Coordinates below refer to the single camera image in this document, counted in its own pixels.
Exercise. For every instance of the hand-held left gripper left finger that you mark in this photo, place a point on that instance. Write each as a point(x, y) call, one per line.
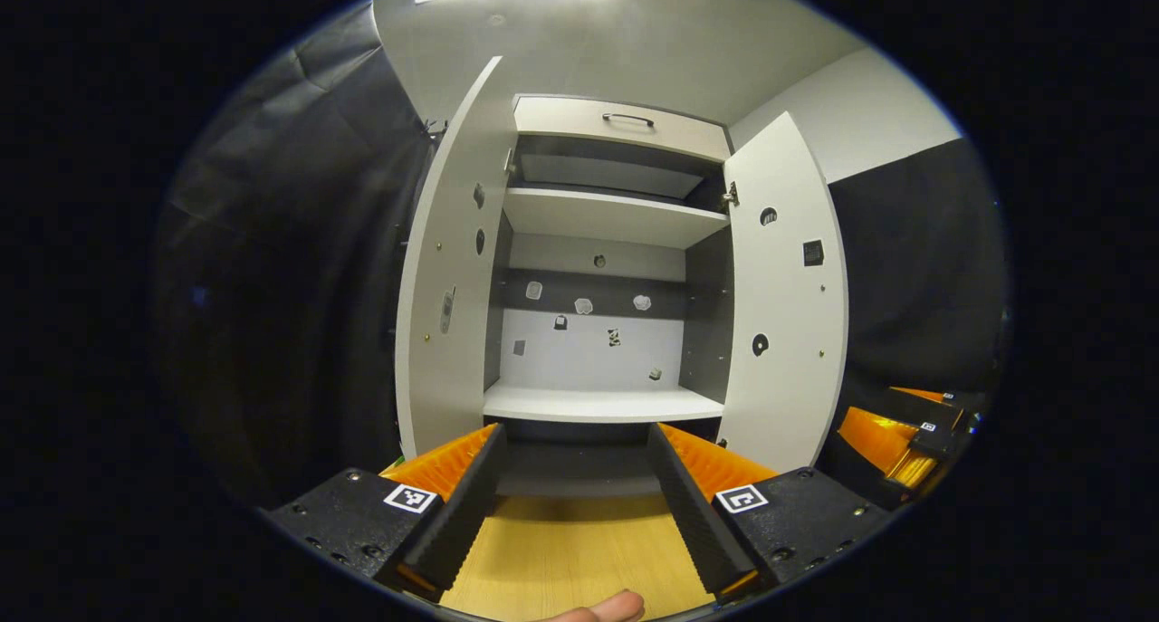
point(466, 522)

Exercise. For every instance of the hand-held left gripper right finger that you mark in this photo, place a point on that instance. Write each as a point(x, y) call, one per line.
point(693, 518)

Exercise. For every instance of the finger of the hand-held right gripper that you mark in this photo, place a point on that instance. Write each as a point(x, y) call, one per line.
point(933, 407)
point(874, 436)

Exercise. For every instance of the grey cabinet door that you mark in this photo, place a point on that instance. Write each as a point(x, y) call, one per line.
point(788, 377)
point(453, 242)

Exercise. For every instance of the grey double-door shoe cabinet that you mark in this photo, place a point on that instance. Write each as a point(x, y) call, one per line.
point(589, 359)

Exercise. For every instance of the white cabinet shelf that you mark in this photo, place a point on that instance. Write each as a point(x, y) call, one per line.
point(598, 403)
point(616, 216)

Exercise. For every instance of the grey cabinet drawer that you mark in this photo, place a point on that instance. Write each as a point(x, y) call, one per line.
point(561, 119)

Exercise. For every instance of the black backdrop cloth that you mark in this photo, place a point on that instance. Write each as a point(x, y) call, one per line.
point(272, 287)

